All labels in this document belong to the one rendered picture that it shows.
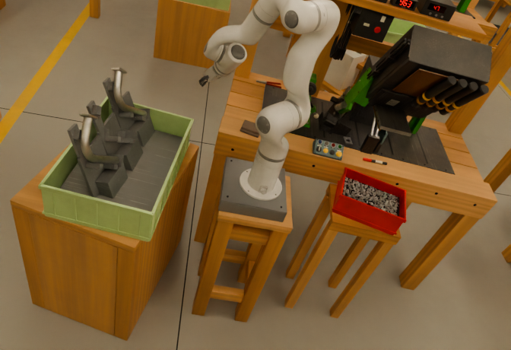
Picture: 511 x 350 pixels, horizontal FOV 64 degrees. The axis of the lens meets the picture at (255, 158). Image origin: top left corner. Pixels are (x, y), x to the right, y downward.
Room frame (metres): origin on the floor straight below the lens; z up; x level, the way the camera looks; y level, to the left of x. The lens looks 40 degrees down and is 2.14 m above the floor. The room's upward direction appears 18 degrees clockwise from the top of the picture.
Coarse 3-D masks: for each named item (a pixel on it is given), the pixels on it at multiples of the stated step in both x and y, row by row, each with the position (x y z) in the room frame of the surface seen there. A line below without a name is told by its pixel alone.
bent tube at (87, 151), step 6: (84, 114) 1.06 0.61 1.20; (90, 114) 1.07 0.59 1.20; (84, 120) 1.06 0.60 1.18; (90, 120) 1.07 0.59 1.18; (84, 126) 1.04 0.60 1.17; (90, 126) 1.05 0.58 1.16; (84, 132) 1.03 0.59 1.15; (84, 138) 1.01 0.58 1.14; (84, 144) 1.00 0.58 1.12; (84, 150) 1.00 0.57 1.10; (90, 150) 1.01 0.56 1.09; (84, 156) 1.00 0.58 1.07; (90, 156) 1.01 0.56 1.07; (96, 156) 1.03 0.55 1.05; (102, 156) 1.07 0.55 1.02; (108, 156) 1.11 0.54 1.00; (96, 162) 1.03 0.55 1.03; (102, 162) 1.06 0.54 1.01; (108, 162) 1.09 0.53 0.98; (114, 162) 1.12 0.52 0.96
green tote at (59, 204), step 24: (168, 120) 1.53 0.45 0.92; (192, 120) 1.53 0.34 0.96; (72, 168) 1.13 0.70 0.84; (48, 192) 0.91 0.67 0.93; (72, 192) 0.92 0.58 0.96; (168, 192) 1.18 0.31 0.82; (48, 216) 0.90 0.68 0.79; (72, 216) 0.91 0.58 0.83; (96, 216) 0.92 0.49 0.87; (120, 216) 0.93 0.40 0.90; (144, 216) 0.93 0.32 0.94; (144, 240) 0.94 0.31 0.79
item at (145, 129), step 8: (104, 80) 1.37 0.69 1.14; (112, 88) 1.35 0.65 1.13; (112, 96) 1.36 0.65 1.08; (128, 96) 1.47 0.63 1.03; (112, 104) 1.35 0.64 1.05; (128, 104) 1.45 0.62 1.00; (120, 120) 1.36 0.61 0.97; (128, 120) 1.41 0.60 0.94; (128, 128) 1.39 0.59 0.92; (136, 128) 1.40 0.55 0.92; (144, 128) 1.43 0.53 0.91; (152, 128) 1.49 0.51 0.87; (144, 136) 1.41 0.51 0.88; (144, 144) 1.39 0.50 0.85
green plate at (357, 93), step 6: (366, 72) 1.99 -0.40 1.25; (360, 78) 1.99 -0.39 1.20; (366, 78) 1.94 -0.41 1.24; (372, 78) 1.89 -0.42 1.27; (354, 84) 2.00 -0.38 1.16; (360, 84) 1.94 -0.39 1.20; (366, 84) 1.89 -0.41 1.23; (354, 90) 1.96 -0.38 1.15; (360, 90) 1.90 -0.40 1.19; (366, 90) 1.91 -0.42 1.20; (348, 96) 1.96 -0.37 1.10; (354, 96) 1.91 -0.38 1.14; (360, 96) 1.91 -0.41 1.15; (348, 102) 1.91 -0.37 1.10; (360, 102) 1.91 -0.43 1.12; (366, 102) 1.91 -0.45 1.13
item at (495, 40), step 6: (498, 0) 6.92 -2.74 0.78; (504, 0) 6.81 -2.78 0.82; (510, 0) 6.81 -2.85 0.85; (498, 6) 6.91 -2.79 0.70; (492, 12) 6.90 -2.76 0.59; (510, 12) 6.53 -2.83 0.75; (486, 18) 6.94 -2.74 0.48; (510, 18) 6.49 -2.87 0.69; (504, 24) 6.49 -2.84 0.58; (498, 30) 6.53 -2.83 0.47; (504, 30) 6.49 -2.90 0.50; (498, 36) 6.49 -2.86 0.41; (492, 42) 6.50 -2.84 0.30; (498, 42) 6.55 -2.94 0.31; (492, 48) 6.45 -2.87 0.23
